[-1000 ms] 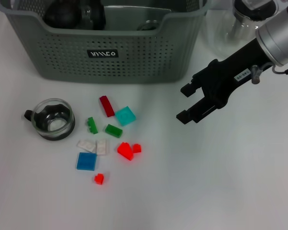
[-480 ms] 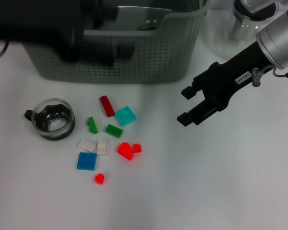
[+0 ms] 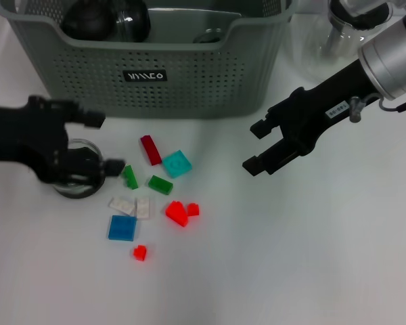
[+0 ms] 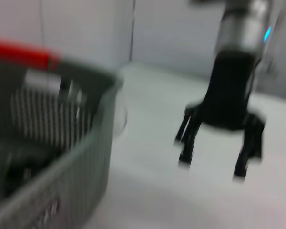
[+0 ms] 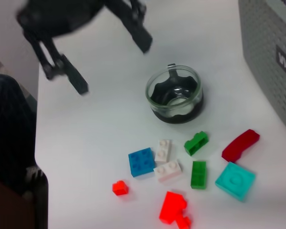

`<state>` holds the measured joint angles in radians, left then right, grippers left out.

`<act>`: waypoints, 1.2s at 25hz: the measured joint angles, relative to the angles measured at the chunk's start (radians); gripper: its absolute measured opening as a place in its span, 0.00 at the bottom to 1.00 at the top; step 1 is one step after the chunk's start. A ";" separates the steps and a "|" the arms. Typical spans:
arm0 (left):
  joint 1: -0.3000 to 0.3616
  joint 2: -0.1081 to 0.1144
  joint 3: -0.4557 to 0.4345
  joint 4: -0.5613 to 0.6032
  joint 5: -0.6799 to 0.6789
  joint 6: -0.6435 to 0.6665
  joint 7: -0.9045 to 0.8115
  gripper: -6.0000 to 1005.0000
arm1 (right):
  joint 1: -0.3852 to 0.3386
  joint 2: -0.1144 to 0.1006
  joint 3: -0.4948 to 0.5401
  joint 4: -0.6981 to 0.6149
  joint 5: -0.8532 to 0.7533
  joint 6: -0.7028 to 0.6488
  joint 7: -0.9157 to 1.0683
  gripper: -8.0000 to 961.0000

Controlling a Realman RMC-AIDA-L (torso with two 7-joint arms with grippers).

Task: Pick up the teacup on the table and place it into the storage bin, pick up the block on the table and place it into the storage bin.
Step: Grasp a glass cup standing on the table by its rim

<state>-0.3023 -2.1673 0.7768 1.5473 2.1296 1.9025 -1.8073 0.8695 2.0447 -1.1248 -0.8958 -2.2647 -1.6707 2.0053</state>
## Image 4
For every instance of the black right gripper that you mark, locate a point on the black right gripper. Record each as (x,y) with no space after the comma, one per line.
(228,95)

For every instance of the grey perforated storage bin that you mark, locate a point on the grey perforated storage bin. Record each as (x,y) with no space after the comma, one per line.
(74,179)

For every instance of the glass teapot steel infuser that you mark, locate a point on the glass teapot steel infuser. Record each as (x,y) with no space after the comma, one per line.
(120,114)

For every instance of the red bar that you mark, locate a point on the red bar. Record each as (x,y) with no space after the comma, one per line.
(19,53)

